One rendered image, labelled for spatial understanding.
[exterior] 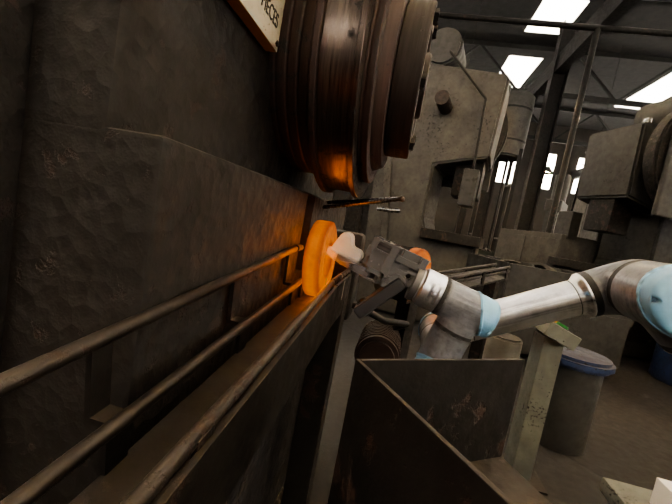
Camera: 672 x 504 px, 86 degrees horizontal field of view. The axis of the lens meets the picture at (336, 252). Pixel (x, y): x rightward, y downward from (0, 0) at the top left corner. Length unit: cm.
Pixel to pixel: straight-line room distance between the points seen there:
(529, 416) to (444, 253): 202
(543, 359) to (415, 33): 120
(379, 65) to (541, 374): 124
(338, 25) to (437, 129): 298
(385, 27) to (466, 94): 298
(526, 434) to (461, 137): 252
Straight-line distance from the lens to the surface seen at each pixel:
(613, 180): 434
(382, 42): 64
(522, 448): 165
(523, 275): 284
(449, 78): 368
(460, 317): 70
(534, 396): 157
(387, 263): 68
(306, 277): 67
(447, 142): 349
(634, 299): 80
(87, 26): 41
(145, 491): 26
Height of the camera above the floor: 83
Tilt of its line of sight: 5 degrees down
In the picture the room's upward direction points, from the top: 10 degrees clockwise
